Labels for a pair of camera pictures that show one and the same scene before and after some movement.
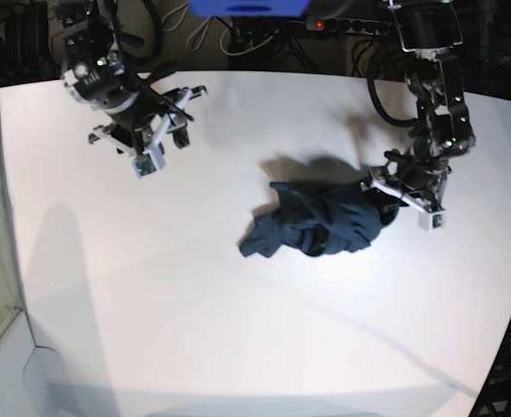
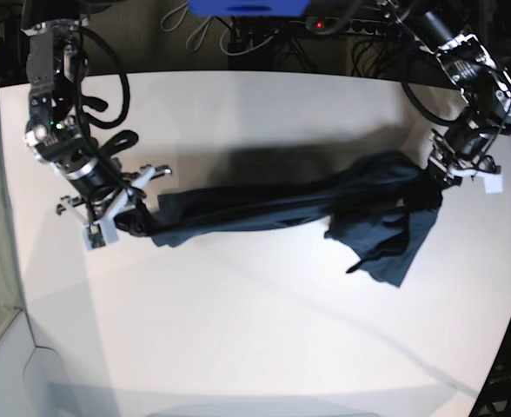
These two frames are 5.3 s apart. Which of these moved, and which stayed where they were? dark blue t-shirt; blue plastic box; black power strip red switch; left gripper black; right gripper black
Moved: right gripper black; dark blue t-shirt; left gripper black
Stayed: black power strip red switch; blue plastic box
